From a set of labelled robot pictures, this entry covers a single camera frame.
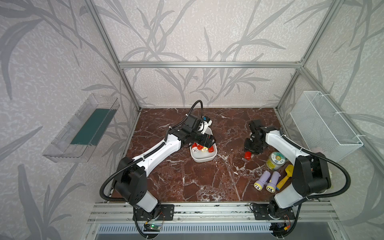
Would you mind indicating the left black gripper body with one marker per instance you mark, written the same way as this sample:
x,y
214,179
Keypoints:
x,y
196,137

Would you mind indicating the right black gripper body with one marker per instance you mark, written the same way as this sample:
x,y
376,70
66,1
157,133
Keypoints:
x,y
251,145

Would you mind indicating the white plastic storage box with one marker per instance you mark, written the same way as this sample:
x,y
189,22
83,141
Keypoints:
x,y
201,157

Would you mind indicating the red flashlight long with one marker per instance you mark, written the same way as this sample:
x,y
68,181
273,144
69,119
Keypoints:
x,y
211,149

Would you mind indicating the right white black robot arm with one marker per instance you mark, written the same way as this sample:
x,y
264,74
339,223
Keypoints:
x,y
311,177

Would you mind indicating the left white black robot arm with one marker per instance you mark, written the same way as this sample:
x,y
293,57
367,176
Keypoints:
x,y
129,183

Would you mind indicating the round jar with label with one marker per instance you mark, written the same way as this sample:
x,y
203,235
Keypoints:
x,y
275,161

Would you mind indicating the yellow toy shovel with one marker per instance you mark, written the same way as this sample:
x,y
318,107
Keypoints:
x,y
289,173

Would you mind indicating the green shelf liner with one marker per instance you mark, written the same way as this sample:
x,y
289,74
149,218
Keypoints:
x,y
94,128

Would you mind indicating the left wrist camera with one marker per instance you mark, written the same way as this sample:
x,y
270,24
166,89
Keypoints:
x,y
205,123

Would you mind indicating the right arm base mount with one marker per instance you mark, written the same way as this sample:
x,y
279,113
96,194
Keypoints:
x,y
268,212

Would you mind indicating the white wire mesh basket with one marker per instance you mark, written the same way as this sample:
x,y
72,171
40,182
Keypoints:
x,y
323,128

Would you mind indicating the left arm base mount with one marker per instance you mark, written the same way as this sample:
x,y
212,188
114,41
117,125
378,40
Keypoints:
x,y
159,213

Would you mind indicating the aluminium front rail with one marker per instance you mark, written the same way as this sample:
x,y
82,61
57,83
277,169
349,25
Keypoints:
x,y
209,212

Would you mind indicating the clear plastic wall shelf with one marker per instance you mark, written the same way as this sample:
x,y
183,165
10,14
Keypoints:
x,y
60,149

